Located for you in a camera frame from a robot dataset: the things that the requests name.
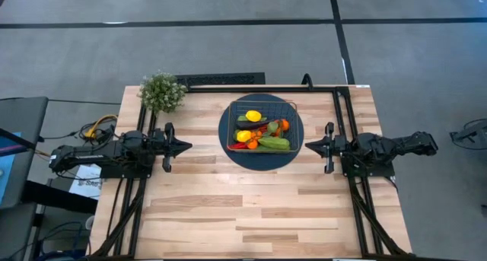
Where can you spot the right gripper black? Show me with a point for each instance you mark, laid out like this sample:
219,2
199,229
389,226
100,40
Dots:
334,147

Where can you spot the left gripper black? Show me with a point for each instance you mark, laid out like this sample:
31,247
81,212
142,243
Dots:
165,147

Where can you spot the tangerine pair with green leaves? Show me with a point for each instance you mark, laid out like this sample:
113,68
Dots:
284,125
252,144

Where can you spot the green cucumber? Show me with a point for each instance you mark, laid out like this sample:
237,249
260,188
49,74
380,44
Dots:
236,133
274,142
241,118

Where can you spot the green guava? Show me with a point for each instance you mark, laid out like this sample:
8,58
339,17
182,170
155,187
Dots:
272,127

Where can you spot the red pepper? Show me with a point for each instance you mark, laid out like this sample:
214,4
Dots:
237,145

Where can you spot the yellow lemon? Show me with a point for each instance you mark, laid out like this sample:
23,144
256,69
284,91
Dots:
253,115
244,135

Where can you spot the purple eggplant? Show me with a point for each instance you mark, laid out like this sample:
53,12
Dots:
253,124

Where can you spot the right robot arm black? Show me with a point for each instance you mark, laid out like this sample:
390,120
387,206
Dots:
395,148

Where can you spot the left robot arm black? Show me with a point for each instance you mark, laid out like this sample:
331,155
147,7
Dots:
95,154

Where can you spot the round dark blue woven mat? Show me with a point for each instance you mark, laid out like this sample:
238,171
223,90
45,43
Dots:
262,162

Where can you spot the potted artificial plant black pot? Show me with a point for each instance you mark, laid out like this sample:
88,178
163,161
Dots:
161,93

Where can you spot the black perforated floor panel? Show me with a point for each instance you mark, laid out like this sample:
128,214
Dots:
220,78

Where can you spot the white printed paper sheet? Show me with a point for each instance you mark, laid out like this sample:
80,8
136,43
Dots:
86,182

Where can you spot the black stand base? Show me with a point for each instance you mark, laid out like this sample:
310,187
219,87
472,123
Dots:
472,133

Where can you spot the grey side table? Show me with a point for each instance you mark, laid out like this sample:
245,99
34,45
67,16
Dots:
23,116

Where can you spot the blue sheet on side table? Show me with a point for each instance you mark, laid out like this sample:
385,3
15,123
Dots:
4,158

